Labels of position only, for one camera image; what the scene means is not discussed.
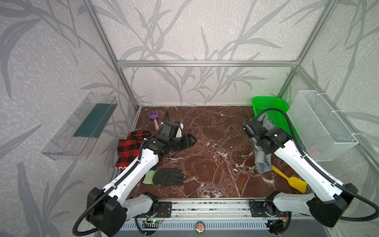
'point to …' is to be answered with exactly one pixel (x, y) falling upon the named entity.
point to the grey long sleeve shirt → (263, 160)
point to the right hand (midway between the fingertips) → (261, 135)
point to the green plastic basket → (280, 119)
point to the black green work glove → (166, 177)
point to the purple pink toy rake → (154, 116)
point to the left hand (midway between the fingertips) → (195, 137)
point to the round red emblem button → (200, 227)
